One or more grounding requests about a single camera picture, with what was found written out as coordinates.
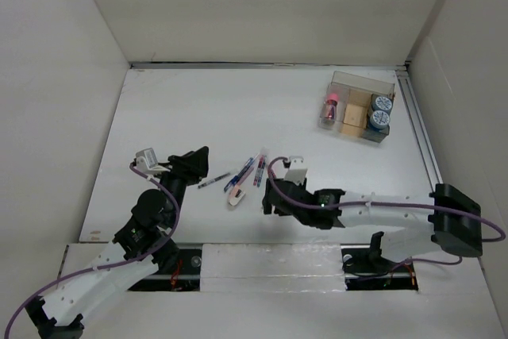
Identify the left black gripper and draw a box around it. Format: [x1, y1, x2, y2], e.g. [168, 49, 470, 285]
[151, 146, 207, 226]

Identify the pink capped glue bottle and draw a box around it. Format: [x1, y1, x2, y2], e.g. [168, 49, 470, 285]
[323, 93, 339, 121]

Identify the blue patterned tape roll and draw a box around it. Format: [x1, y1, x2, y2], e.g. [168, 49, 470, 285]
[368, 110, 391, 131]

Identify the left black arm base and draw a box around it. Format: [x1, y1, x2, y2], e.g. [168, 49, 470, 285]
[129, 245, 202, 292]

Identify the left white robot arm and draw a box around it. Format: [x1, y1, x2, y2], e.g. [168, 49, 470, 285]
[23, 146, 209, 338]

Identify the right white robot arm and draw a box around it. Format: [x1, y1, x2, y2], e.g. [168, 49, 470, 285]
[262, 179, 483, 271]

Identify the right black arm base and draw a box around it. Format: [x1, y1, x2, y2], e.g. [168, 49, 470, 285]
[341, 247, 418, 291]

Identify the black pen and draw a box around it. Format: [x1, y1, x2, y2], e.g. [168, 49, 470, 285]
[198, 171, 233, 189]

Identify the red blue pen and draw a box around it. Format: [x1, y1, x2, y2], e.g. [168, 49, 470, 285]
[254, 155, 266, 187]

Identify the clear compartment organizer box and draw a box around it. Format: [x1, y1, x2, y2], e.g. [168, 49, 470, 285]
[318, 71, 395, 144]

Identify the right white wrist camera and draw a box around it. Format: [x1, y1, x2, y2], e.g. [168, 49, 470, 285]
[283, 156, 308, 186]

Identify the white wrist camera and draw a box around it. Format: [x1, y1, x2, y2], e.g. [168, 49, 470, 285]
[283, 156, 308, 186]
[135, 148, 160, 174]

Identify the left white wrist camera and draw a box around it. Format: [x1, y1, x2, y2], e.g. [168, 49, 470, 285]
[135, 148, 160, 174]

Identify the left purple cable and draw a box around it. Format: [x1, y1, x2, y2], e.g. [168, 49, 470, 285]
[0, 162, 180, 332]

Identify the purple cable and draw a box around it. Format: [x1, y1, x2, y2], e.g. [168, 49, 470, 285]
[0, 162, 180, 332]
[266, 155, 508, 280]

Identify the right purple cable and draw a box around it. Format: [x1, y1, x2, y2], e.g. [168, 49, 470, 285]
[266, 155, 508, 280]

